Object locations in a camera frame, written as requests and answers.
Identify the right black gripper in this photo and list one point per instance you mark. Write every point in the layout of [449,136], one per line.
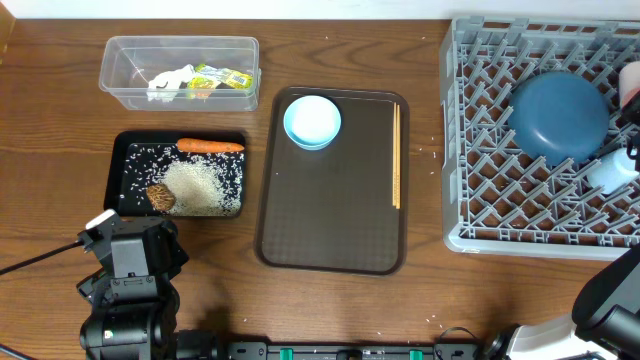
[633,109]

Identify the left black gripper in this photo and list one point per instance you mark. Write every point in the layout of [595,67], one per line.
[178,255]

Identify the pink plastic cup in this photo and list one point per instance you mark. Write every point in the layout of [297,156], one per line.
[629,79]

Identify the light blue plastic cup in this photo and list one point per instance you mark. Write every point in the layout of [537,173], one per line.
[615,170]

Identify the brown food scrap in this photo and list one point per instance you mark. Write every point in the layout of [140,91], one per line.
[160,197]

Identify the dark blue plate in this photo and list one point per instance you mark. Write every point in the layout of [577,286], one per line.
[558,115]

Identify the white rice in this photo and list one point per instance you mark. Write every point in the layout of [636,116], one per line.
[204,184]

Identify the orange carrot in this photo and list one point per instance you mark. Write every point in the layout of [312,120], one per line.
[205,146]

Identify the white tissue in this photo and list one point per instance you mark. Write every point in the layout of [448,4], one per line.
[165,86]

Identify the yellow green snack wrapper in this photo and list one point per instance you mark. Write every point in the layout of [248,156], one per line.
[207,79]

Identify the light blue bowl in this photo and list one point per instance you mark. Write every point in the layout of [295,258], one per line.
[312,122]

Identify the wooden chopstick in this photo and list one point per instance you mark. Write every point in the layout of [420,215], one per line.
[396,190]
[399,147]

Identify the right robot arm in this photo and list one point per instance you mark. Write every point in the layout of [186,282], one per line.
[605,315]

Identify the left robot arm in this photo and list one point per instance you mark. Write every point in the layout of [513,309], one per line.
[134,306]

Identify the grey dishwasher rack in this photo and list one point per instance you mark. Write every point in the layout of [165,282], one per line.
[495,198]

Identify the black plastic tray bin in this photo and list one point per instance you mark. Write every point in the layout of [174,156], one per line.
[127,138]

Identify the brown serving tray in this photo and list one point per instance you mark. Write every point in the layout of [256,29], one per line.
[332,209]

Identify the clear plastic bin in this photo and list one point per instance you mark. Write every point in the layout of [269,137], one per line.
[131,62]

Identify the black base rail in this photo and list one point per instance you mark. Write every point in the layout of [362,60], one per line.
[350,351]

